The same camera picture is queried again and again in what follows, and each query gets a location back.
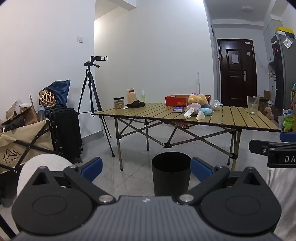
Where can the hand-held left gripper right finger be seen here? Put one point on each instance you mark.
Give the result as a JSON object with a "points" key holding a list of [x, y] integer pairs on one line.
{"points": [[201, 169]]}

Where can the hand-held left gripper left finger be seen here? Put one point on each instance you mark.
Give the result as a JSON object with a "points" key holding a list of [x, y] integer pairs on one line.
{"points": [[92, 168]]}

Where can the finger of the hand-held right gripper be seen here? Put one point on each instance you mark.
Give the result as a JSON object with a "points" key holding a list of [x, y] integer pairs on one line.
{"points": [[288, 136], [259, 147]]}

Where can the black trash bin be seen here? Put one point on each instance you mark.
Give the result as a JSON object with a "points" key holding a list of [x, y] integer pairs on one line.
{"points": [[171, 173]]}

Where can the green snack bag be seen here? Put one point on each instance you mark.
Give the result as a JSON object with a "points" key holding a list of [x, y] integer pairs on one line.
{"points": [[289, 124]]}

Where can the clear glass cup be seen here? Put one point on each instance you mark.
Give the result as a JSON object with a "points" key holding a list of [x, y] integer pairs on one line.
{"points": [[253, 106]]}

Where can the stacked cardboard boxes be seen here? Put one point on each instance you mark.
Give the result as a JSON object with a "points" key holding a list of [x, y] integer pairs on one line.
{"points": [[264, 102]]}

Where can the black suitcase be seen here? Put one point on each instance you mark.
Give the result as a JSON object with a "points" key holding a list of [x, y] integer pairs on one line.
{"points": [[66, 129]]}

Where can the white wedge piece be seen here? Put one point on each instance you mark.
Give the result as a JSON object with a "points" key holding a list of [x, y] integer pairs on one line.
{"points": [[200, 115]]}

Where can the blue plush toy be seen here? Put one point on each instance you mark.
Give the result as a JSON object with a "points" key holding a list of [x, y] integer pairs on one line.
{"points": [[207, 110]]}

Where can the crumpled clear plastic bag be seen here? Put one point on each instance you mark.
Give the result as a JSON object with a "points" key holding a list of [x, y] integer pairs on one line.
{"points": [[217, 106]]}

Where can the grey refrigerator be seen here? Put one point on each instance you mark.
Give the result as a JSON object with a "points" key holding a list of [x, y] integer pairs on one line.
{"points": [[284, 76]]}

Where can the blue tissue pack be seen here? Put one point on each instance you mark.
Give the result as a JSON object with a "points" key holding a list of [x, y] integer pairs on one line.
{"points": [[178, 109]]}

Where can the clear snack jar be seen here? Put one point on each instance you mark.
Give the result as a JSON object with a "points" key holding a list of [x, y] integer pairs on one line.
{"points": [[118, 103]]}

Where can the yellow plush toy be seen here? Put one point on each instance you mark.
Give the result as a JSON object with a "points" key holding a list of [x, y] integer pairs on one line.
{"points": [[197, 98]]}

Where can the beige folding wagon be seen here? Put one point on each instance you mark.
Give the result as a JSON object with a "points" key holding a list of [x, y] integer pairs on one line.
{"points": [[25, 141]]}

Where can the dark brown door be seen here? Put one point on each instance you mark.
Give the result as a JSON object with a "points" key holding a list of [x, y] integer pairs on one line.
{"points": [[235, 78]]}

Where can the red cardboard box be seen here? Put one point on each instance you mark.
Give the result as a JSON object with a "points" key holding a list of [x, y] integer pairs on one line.
{"points": [[175, 100]]}

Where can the folding slatted table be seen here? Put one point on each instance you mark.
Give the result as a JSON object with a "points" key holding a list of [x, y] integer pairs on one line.
{"points": [[152, 112]]}

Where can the black cloth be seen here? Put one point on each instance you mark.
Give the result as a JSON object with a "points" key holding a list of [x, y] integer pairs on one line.
{"points": [[135, 104]]}

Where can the dark blue bag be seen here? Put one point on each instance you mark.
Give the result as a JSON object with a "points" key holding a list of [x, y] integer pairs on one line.
{"points": [[59, 92]]}

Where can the woven rattan ball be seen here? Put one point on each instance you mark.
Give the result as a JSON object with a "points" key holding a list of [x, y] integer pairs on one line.
{"points": [[47, 98]]}

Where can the open cardboard box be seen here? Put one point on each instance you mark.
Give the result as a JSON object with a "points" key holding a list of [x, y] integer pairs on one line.
{"points": [[27, 115]]}

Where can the green spray bottle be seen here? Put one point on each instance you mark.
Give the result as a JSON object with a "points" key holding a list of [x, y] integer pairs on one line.
{"points": [[143, 97]]}

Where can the black tripod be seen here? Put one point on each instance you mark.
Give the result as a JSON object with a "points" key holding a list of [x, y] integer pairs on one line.
{"points": [[89, 81]]}

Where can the yellow box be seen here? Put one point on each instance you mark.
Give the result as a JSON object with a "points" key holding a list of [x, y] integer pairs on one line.
{"points": [[284, 30]]}

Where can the round ceiling light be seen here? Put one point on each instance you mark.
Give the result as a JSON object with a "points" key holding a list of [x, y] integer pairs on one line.
{"points": [[247, 9]]}

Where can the white light switch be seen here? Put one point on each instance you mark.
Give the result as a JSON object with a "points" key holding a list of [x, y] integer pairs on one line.
{"points": [[80, 39]]}

